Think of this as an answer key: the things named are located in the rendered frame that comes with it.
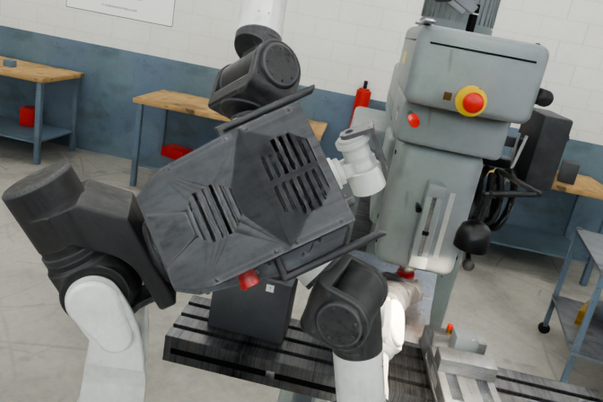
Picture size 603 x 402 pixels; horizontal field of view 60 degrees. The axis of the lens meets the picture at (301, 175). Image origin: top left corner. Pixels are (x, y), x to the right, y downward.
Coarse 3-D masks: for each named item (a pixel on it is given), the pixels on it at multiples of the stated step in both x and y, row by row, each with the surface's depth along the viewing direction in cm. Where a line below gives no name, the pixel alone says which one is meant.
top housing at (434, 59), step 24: (408, 48) 122; (432, 48) 104; (456, 48) 104; (480, 48) 103; (504, 48) 103; (528, 48) 102; (408, 72) 108; (432, 72) 105; (456, 72) 105; (480, 72) 104; (504, 72) 104; (528, 72) 103; (408, 96) 108; (432, 96) 107; (504, 96) 105; (528, 96) 104; (504, 120) 107
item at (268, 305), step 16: (256, 288) 144; (272, 288) 144; (288, 288) 143; (224, 304) 148; (240, 304) 147; (256, 304) 146; (272, 304) 145; (288, 304) 144; (208, 320) 150; (224, 320) 149; (240, 320) 148; (256, 320) 147; (272, 320) 146; (288, 320) 153; (256, 336) 148; (272, 336) 147
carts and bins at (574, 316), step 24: (576, 240) 364; (600, 240) 346; (600, 264) 303; (600, 288) 294; (552, 312) 379; (576, 312) 357; (600, 312) 349; (576, 336) 306; (600, 336) 330; (600, 360) 303
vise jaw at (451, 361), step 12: (444, 348) 141; (444, 360) 136; (456, 360) 137; (468, 360) 138; (480, 360) 139; (492, 360) 140; (456, 372) 137; (468, 372) 137; (480, 372) 136; (492, 372) 136
